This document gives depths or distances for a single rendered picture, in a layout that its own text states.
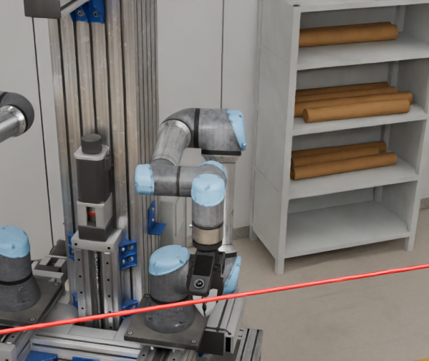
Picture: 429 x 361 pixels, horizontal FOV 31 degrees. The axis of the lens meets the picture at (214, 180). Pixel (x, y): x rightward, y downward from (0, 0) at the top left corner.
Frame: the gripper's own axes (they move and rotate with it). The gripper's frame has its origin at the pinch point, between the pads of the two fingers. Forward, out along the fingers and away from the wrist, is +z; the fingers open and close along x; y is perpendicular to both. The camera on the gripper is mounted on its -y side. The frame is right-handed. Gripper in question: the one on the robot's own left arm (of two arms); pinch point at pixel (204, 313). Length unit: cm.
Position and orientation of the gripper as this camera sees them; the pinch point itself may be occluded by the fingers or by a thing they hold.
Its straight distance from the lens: 191.1
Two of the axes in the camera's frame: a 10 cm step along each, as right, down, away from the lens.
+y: 1.9, -4.3, 8.8
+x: -9.8, -1.0, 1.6
